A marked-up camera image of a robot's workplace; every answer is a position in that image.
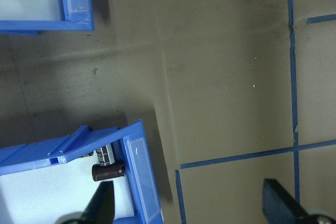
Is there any blue bin with capacitors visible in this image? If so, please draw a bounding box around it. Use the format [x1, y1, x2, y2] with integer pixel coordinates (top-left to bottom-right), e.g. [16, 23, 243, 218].
[0, 119, 165, 224]

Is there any brown cylindrical capacitor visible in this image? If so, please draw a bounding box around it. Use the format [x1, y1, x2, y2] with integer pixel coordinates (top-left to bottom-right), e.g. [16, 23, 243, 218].
[96, 142, 116, 166]
[91, 163, 126, 183]

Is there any white foam bin liner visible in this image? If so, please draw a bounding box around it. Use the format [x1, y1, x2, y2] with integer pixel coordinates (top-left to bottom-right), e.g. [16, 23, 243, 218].
[0, 155, 136, 224]

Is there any pile of push-button switches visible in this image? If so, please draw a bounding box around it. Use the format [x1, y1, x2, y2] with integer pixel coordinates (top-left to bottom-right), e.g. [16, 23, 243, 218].
[0, 0, 65, 22]

